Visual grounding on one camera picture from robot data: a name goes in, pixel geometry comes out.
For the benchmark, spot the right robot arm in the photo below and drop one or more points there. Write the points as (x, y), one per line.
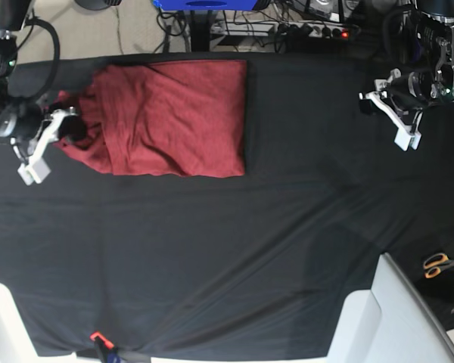
(14, 16)

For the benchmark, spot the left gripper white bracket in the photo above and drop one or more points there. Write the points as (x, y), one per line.
(401, 99)

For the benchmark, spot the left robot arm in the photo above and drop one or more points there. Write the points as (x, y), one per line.
(418, 37)

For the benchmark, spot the blue and orange clamp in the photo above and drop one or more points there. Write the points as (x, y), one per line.
(107, 352)

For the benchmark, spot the black table cloth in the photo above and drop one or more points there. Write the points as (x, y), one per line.
(250, 268)

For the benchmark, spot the dark red long-sleeve shirt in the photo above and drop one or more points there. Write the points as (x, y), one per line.
(182, 117)

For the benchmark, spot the blue plastic bin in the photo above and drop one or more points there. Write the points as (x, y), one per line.
(211, 5)

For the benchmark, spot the white power strip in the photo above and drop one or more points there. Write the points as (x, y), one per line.
(316, 29)

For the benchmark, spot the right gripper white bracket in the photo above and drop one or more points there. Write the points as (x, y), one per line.
(30, 130)

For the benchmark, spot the yellow handled scissors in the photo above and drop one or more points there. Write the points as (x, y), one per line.
(436, 264)

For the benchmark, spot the white foam block right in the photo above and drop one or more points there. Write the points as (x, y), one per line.
(389, 322)

